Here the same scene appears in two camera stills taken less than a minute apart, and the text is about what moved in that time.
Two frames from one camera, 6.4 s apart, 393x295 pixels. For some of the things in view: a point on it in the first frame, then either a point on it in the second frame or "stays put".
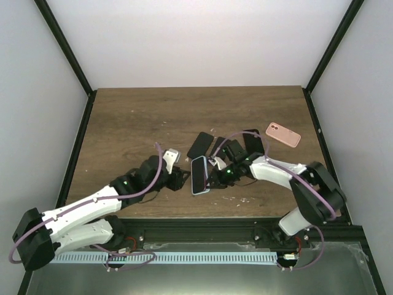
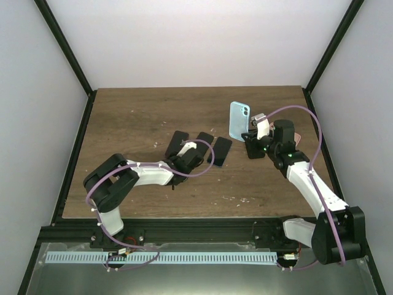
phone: [199, 177] → [239, 120]
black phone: [200, 145] stays put
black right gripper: [218, 182] → [249, 135]
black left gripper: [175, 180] → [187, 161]
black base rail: [237, 232] stays put
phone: [253, 144] stays put
